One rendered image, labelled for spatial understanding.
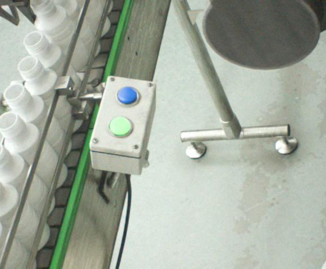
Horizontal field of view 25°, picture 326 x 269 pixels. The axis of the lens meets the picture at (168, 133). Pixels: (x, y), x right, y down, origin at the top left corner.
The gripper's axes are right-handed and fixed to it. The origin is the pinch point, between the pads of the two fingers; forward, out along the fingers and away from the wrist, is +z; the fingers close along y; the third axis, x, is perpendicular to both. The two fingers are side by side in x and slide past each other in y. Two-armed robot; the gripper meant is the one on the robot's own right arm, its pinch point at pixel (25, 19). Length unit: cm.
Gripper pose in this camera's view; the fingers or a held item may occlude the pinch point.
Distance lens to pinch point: 131.8
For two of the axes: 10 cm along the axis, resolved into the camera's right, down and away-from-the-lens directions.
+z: 2.3, 5.9, 7.7
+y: -9.6, 0.1, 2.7
